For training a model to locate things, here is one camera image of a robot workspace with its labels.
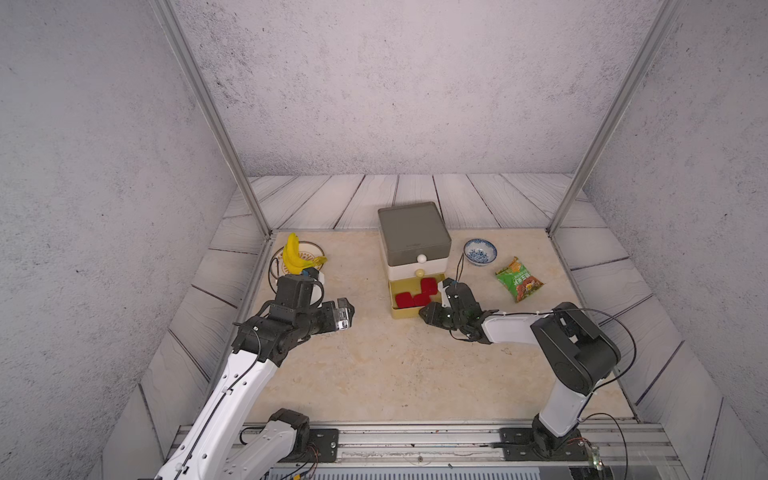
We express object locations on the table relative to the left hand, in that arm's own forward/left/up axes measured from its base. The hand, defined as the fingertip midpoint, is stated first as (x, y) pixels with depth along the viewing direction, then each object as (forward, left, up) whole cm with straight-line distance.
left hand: (344, 311), depth 73 cm
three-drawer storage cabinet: (+21, -19, -19) cm, 34 cm away
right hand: (+9, -21, -18) cm, 29 cm away
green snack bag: (+20, -53, -15) cm, 59 cm away
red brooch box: (+15, -16, -20) cm, 30 cm away
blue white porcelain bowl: (+35, -44, -19) cm, 60 cm away
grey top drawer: (+29, -18, -1) cm, 34 cm away
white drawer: (+22, -24, -11) cm, 34 cm away
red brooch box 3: (+17, -24, -15) cm, 33 cm away
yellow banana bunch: (+30, +22, -16) cm, 40 cm away
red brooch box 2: (+16, -22, -21) cm, 34 cm away
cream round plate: (+32, +29, -21) cm, 48 cm away
